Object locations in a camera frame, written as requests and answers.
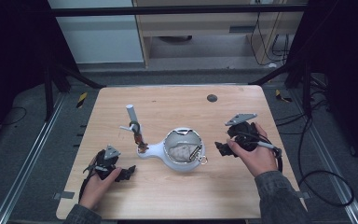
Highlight aluminium floor rail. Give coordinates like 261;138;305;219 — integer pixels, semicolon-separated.
287;89;358;224
0;92;67;224

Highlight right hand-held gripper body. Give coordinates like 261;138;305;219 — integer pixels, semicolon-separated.
224;112;262;153

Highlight white cabinet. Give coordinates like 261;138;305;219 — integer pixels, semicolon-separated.
47;0;145;65

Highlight black curtain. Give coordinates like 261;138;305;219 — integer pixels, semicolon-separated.
0;0;80;153
285;0;358;175

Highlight thick black looped floor cable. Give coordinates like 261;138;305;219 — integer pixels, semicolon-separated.
296;115;356;208

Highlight black horizontal frame bar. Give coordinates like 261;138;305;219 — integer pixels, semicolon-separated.
48;4;309;17

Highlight hanging black cables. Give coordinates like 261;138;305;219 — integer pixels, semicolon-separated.
249;11;291;67

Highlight light wooden desk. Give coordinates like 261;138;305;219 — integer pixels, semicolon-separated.
131;0;309;67

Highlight thin black floor cable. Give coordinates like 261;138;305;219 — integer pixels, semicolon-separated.
0;105;28;128

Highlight white stand with bowl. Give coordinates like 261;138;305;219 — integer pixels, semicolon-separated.
118;104;206;173

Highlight left hand-held gripper cable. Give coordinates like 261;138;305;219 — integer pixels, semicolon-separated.
77;166;97;203

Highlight person's right hand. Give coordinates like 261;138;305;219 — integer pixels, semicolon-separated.
226;121;280;178

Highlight yellow and black tape strip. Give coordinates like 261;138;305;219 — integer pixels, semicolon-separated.
274;89;294;104
76;91;89;109

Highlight person's left hand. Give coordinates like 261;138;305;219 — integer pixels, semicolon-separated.
78;167;123;210

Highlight right hand-held gripper cable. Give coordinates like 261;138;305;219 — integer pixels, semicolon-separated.
255;139;284;174

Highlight grey tape piece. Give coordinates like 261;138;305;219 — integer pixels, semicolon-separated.
296;190;311;201
52;190;76;201

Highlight hand-held gripper cable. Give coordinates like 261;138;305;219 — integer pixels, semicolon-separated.
77;166;97;203
255;139;284;174

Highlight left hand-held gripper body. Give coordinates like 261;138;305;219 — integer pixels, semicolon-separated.
83;145;122;181

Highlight black metal stand legs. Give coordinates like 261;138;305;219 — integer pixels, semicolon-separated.
42;60;107;123
247;60;314;119

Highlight green and red rope keychain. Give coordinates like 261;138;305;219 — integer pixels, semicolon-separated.
128;120;150;154

